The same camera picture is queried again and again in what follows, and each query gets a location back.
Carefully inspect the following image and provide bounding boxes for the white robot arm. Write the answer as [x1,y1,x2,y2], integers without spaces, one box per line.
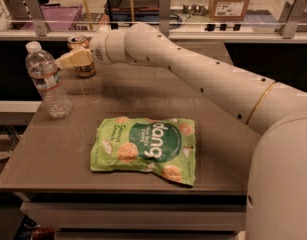
[56,23,307,240]

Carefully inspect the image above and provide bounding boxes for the clear plastic water bottle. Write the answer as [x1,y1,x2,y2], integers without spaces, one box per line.
[25,41,72,118]

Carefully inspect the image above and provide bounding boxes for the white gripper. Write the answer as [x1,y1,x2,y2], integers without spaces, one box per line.
[55,30,127,69]

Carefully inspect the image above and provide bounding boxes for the orange soda can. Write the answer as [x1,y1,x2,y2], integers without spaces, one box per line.
[67,34,96,78]

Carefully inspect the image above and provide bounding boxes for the orange and blue cart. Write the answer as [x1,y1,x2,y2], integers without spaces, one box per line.
[104,0,159,23]

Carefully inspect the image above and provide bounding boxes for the brown cardboard box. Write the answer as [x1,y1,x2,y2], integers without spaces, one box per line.
[208,0,250,21]

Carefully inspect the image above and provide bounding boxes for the purple plastic crate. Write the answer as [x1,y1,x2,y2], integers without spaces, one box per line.
[21,5,84,32]

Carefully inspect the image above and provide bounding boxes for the green rice chips bag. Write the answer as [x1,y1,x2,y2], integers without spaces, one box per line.
[90,116,196,186]

